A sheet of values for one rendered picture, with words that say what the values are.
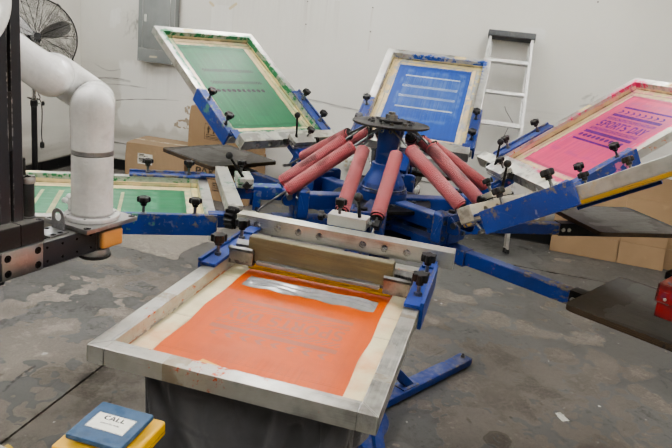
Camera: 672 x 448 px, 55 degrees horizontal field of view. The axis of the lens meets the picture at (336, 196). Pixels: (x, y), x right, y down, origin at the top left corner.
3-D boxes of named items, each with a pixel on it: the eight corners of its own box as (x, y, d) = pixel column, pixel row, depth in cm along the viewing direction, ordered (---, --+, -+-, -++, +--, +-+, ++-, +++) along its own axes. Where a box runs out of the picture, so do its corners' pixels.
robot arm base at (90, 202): (42, 213, 152) (42, 149, 148) (84, 203, 163) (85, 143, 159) (90, 228, 146) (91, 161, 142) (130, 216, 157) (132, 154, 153)
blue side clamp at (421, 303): (420, 330, 157) (424, 304, 156) (400, 325, 159) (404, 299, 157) (435, 287, 186) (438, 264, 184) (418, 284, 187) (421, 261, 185)
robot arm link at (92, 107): (67, 157, 143) (67, 85, 139) (73, 146, 155) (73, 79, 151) (113, 159, 146) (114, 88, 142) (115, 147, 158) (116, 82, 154)
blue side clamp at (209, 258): (213, 285, 170) (215, 261, 169) (196, 282, 172) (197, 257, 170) (256, 252, 199) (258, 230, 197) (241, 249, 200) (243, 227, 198)
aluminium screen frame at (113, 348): (376, 436, 112) (378, 417, 111) (86, 361, 126) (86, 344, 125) (432, 282, 186) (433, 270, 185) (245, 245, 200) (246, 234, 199)
